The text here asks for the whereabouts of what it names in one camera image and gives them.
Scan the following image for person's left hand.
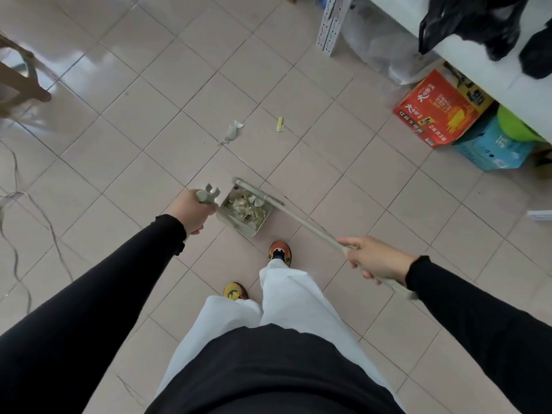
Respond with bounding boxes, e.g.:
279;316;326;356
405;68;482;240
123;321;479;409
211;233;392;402
167;189;218;236

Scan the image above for green ball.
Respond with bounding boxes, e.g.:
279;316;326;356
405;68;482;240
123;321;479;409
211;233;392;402
496;105;545;143

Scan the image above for white floor cable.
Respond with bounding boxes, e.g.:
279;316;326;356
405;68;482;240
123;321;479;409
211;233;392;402
0;141;74;315

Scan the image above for black tote bag white print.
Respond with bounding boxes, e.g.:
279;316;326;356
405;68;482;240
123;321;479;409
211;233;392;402
519;19;552;79

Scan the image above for wooden chair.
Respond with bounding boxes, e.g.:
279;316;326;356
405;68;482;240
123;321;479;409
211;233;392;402
0;32;52;117

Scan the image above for person's yellow left shoe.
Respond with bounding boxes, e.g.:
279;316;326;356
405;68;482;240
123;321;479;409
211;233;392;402
223;282;249;301

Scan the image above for grey-green dustpan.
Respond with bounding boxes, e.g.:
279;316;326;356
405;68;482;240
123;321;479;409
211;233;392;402
183;183;275;244

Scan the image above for person's red right shoe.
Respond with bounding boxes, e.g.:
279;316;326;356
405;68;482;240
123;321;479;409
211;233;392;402
267;240;293;268

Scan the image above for person's left forearm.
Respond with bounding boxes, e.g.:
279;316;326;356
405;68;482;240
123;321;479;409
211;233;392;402
0;214;187;414

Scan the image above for clear plastic bag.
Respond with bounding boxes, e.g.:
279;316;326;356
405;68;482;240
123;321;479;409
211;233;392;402
340;0;443;86

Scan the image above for grey-green broom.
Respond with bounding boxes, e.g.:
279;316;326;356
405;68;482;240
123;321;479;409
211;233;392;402
232;178;418;301

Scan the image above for person's black top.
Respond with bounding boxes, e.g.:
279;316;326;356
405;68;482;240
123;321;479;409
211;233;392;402
144;324;406;414

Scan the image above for black plastic bag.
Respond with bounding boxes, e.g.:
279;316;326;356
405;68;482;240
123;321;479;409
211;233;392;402
418;0;530;62

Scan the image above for white metal shelf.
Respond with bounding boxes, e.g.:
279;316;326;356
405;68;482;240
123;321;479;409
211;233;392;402
316;0;552;223

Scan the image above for person's white trousers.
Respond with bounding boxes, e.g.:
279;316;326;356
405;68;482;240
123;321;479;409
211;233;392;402
155;259;402;414

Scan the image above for person's right forearm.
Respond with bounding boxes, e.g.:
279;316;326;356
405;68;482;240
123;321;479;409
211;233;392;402
405;255;552;414

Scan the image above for person's right hand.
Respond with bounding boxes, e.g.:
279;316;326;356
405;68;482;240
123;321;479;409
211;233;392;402
338;236;419;285

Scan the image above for red cardboard box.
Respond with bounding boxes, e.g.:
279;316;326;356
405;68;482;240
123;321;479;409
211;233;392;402
393;69;495;148

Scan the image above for blue cardboard box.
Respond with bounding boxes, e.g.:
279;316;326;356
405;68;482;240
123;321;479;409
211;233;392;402
453;116;538;172

